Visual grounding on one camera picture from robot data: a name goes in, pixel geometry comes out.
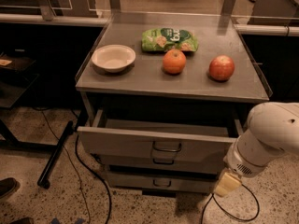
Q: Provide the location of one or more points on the grey middle drawer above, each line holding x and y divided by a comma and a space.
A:
208, 166

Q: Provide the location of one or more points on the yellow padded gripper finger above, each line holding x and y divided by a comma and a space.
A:
228, 182

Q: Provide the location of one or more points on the green snack bag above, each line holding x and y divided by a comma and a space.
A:
164, 39

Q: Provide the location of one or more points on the grey drawer cabinet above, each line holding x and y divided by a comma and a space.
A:
145, 92

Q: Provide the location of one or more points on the grey top drawer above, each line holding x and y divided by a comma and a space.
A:
140, 143

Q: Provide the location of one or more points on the grey bottom drawer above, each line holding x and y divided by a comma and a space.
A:
133, 181

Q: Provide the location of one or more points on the black side table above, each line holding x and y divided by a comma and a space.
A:
15, 80

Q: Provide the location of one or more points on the red apple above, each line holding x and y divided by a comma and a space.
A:
221, 68

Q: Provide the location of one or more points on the black table leg bar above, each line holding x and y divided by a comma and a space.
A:
43, 180

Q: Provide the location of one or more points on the grey drawer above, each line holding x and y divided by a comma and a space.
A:
133, 181
140, 143
208, 166

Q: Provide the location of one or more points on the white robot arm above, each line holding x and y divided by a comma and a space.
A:
272, 131

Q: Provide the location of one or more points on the orange fruit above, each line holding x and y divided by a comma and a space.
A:
174, 61

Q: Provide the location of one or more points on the dark shoe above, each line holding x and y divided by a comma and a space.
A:
7, 185
24, 220

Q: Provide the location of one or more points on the white bowl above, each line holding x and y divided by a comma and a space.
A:
113, 58

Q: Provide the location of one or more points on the black drawer handle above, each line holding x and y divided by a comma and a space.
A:
168, 147

